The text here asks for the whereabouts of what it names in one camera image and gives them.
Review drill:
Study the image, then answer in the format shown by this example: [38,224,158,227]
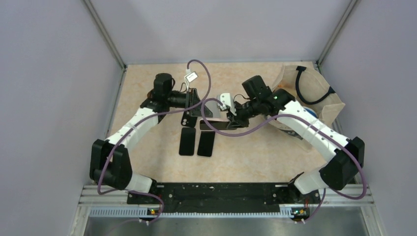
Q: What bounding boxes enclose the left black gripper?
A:
[166,87,213,117]

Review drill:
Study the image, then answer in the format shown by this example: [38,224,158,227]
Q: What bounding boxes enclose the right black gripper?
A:
[226,98,261,129]

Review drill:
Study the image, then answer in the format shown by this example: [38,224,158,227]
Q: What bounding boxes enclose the white phone case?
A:
[205,98,226,121]

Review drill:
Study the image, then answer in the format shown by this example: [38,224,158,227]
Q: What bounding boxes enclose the white cased phone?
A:
[199,119,230,131]

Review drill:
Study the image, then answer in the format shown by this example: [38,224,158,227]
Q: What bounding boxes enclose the black smartphone silver edge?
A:
[197,131,216,158]

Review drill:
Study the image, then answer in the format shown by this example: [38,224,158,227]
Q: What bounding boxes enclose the black phone case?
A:
[181,113,198,128]

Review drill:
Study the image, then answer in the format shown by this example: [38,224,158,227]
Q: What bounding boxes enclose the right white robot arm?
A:
[218,75,365,203]

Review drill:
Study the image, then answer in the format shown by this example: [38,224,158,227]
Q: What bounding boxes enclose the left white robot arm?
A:
[89,73,213,203]

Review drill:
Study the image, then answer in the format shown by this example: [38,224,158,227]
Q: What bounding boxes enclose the printed paper packet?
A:
[269,119,303,140]

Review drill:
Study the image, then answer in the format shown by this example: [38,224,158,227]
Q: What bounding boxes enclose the blue white round tin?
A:
[304,107,318,118]

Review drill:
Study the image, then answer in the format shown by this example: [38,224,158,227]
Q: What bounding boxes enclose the beige tote bag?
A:
[271,65,345,126]

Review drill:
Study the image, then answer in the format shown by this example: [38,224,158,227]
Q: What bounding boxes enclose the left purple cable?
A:
[97,59,212,195]

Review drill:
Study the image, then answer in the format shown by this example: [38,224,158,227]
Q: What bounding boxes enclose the purple cable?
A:
[200,99,368,200]
[97,59,212,195]

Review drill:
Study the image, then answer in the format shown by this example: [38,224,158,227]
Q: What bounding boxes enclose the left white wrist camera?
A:
[184,68,198,84]

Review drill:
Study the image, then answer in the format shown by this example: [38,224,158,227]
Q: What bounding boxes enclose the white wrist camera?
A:
[217,93,236,115]
[184,68,198,84]

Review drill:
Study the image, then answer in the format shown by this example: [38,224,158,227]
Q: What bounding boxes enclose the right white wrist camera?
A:
[217,93,236,115]

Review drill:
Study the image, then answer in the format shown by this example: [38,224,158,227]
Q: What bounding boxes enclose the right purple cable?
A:
[200,99,368,200]

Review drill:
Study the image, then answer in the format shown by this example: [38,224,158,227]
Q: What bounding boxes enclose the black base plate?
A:
[127,182,321,213]

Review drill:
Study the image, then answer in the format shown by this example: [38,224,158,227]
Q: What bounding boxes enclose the grey slotted cable duct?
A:
[89,206,294,218]

